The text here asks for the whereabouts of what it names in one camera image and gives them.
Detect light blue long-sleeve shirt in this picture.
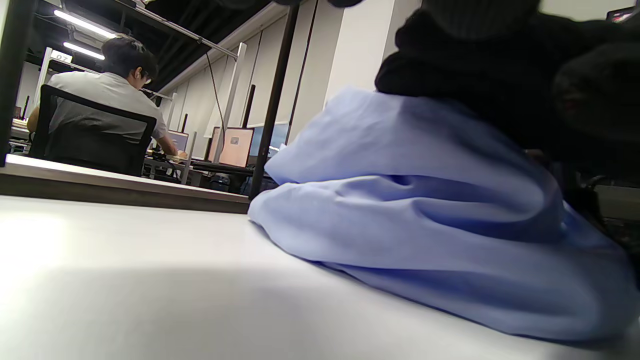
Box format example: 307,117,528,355
248,86,640,343

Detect small computer monitor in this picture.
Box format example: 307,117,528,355
167,130,190,153

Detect black metal frame stand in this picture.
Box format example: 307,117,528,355
0,0,301,215

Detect black office chair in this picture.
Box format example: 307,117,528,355
29,84,157,177

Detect white desktop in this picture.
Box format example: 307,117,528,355
0,195,640,360

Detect long ceiling light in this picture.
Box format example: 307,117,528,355
53,9,118,40

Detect computer monitor pinkish screen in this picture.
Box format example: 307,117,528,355
207,126,254,168

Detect short ceiling light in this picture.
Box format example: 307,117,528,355
62,41,106,61

